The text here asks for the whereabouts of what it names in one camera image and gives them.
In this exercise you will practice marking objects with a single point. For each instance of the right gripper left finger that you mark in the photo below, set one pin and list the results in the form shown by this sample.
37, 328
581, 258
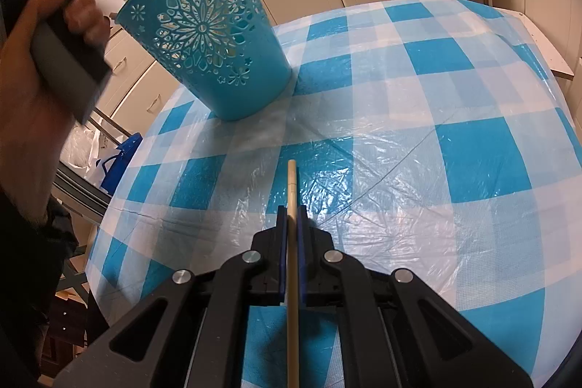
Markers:
191, 330

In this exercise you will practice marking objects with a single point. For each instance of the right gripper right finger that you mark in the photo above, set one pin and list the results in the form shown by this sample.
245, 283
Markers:
394, 330

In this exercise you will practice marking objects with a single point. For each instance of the wooden chopstick six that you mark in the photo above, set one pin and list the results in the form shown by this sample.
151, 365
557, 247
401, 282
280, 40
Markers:
293, 369

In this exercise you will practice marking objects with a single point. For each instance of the person left hand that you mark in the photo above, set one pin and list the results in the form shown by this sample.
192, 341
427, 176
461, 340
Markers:
34, 124

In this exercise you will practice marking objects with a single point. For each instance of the blue perforated plastic basket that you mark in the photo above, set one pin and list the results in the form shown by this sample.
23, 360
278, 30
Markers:
225, 52

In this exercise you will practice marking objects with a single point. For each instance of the blue white shopping bag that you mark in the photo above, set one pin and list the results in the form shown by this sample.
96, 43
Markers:
113, 167

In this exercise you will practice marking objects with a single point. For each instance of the blue checkered tablecloth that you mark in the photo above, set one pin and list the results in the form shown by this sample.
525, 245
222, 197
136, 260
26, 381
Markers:
428, 134

